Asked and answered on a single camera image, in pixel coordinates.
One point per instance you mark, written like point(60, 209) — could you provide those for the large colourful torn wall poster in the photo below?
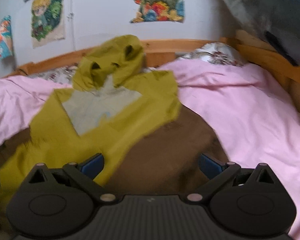
point(157, 2)

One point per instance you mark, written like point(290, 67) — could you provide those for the floral pillow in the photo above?
point(215, 53)
point(55, 76)

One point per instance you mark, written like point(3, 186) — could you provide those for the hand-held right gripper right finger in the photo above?
point(210, 166)

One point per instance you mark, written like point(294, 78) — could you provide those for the pink duvet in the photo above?
point(240, 120)

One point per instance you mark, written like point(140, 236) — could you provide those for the wooden bed frame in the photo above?
point(165, 45)

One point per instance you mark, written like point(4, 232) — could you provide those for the narrow orange blue wall poster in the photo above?
point(3, 38)

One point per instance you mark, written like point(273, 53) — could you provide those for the clear plastic bag of clothes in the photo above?
point(265, 5)

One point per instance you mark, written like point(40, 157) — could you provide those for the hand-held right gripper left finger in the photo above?
point(93, 166)

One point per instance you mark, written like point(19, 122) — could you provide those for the pale green pillow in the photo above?
point(130, 120)

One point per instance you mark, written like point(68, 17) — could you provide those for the cartoon wall poster blond figure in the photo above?
point(47, 17)

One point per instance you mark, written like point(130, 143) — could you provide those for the brown blanket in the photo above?
point(160, 160)

